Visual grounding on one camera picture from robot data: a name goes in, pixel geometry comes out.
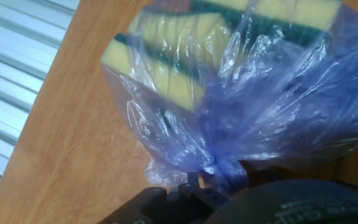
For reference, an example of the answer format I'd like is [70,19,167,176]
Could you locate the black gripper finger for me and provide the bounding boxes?
[98,172,229,224]

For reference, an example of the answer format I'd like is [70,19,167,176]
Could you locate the yellow green scouring sponge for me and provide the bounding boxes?
[190,0,343,47]
[126,11,232,71]
[100,32,205,113]

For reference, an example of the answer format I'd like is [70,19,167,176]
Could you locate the blue translucent plastic bag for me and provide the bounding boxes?
[100,0,358,195]

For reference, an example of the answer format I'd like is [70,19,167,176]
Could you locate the yellow green sponges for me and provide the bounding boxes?
[0,0,358,224]

